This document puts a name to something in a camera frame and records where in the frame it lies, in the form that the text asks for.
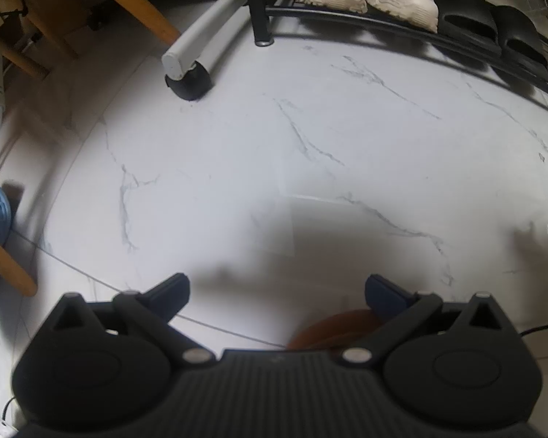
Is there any orange round object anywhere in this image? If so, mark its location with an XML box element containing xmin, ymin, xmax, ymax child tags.
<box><xmin>286</xmin><ymin>310</ymin><xmax>383</xmax><ymax>350</ymax></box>

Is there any right black slide sandal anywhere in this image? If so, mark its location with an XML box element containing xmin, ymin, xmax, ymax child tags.
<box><xmin>491</xmin><ymin>5</ymin><xmax>548</xmax><ymax>82</ymax></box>

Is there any black slide sandal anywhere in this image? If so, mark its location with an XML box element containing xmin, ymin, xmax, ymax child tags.
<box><xmin>491</xmin><ymin>5</ymin><xmax>548</xmax><ymax>82</ymax></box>
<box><xmin>434</xmin><ymin>0</ymin><xmax>502</xmax><ymax>57</ymax></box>

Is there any left black slide sandal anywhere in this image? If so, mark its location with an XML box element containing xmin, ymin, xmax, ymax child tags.
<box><xmin>434</xmin><ymin>0</ymin><xmax>502</xmax><ymax>57</ymax></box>

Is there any grey caster leg with wheel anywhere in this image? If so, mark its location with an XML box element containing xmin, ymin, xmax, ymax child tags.
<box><xmin>161</xmin><ymin>0</ymin><xmax>249</xmax><ymax>101</ymax></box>

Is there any black metal shoe rack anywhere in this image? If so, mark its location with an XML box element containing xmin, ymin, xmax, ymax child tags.
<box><xmin>247</xmin><ymin>0</ymin><xmax>548</xmax><ymax>94</ymax></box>

